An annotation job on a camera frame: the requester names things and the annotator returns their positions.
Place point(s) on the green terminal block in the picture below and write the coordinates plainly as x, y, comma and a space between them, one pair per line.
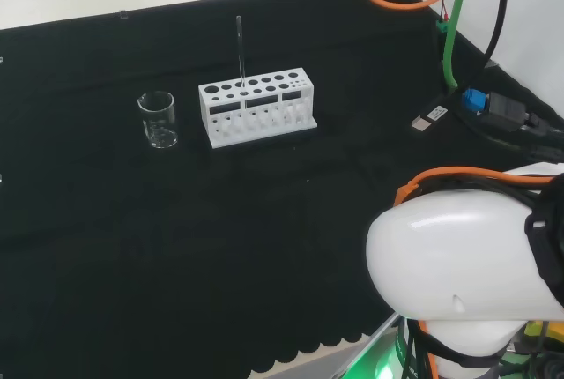
441, 24

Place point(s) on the blue plug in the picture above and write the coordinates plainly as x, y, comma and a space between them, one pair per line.
473, 102

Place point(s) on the black plug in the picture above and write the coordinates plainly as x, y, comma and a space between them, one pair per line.
506, 112

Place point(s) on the black cloth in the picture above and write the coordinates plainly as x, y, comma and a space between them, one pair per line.
176, 242

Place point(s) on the clear glass beaker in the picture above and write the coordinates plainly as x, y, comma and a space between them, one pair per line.
158, 125

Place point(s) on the silver and black dongle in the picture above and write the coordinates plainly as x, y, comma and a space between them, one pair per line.
429, 116

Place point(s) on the clear glass rod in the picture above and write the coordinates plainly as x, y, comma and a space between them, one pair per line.
240, 53

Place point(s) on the white test tube rack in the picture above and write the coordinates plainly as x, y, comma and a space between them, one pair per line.
260, 125

